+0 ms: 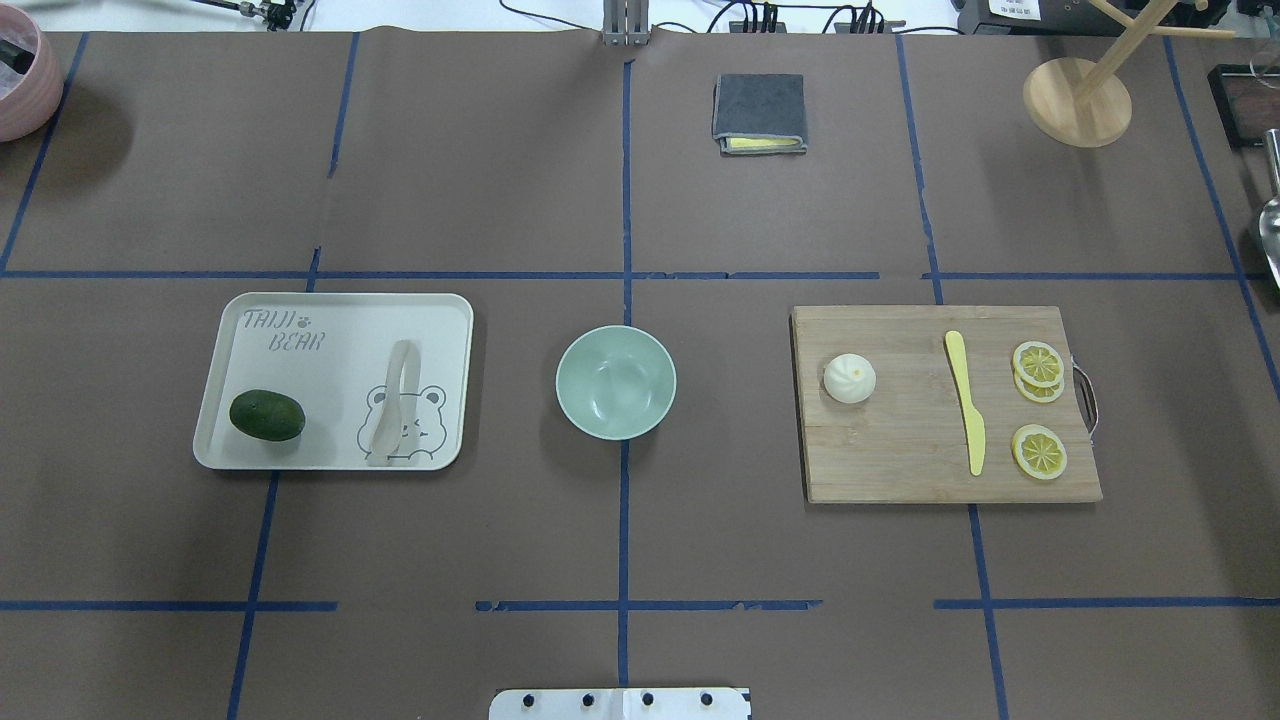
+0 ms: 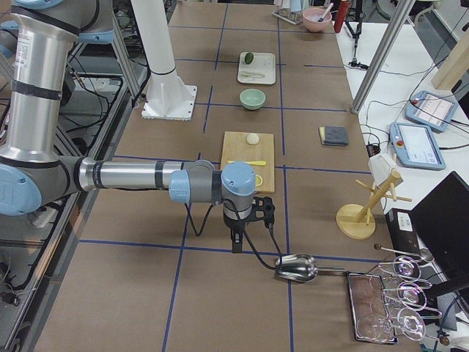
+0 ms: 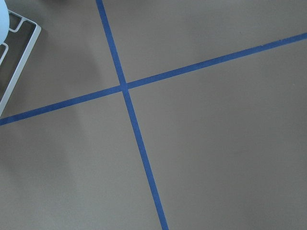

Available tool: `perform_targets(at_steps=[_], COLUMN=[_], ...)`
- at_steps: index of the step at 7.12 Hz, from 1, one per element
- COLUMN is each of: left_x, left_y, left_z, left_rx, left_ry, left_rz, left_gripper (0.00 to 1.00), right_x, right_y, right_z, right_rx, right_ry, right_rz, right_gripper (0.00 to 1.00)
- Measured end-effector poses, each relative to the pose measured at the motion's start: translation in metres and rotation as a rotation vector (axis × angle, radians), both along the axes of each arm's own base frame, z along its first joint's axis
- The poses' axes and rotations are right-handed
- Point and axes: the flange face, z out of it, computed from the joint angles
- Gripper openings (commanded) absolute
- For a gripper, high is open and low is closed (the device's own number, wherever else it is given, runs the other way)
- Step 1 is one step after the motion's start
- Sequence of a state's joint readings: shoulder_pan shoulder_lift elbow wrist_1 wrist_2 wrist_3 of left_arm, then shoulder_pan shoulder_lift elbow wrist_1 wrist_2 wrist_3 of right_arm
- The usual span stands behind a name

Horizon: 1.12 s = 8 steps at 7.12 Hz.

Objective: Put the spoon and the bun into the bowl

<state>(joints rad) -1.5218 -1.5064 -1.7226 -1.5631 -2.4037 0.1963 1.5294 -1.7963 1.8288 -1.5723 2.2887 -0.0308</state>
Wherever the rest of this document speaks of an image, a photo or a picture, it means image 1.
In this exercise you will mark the white plastic spoon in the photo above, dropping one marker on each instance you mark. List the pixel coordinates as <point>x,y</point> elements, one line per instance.
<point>402,379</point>

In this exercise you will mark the light green bowl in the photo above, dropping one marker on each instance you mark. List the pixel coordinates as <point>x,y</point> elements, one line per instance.
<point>616,382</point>

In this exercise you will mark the white steamed bun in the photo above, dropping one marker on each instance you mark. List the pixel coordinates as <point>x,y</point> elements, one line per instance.
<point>849,378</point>

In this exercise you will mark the pink bowl with ice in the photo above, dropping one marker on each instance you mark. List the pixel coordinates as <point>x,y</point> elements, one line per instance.
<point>29,100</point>

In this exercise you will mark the white bear serving tray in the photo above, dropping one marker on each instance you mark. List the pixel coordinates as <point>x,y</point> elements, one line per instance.
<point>330,352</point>

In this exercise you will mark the yellow plastic knife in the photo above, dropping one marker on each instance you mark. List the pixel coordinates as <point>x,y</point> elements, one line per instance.
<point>974,423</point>

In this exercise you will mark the green avocado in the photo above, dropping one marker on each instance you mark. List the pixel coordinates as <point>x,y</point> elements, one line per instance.
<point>267,415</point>

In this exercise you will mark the upper top lemon slice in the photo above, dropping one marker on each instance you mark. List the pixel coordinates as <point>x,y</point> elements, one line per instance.
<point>1038,365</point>

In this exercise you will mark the lemon slice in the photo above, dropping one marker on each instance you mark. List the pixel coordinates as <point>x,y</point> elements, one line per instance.
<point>1038,365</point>
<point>1038,394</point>
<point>1038,452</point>

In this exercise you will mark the upper bottom lemon slice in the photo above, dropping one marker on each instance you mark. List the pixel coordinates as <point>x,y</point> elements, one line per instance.
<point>1038,394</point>

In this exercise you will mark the lower lemon slice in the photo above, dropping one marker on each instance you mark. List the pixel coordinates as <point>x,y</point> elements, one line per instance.
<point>1038,452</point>

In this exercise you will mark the wooden mug tree stand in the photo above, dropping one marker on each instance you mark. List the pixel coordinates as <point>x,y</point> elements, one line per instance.
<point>1082,103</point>

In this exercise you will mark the metal scoop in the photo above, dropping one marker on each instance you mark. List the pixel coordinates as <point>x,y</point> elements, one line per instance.
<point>1267,223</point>

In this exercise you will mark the dark wooden tray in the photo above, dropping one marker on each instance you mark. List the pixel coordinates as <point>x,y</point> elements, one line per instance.
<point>1247,100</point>

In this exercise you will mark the aluminium frame post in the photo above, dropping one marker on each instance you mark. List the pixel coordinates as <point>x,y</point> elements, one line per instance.
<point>626,23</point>

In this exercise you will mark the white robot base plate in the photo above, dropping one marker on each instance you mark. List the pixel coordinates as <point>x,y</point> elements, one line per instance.
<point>623,703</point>

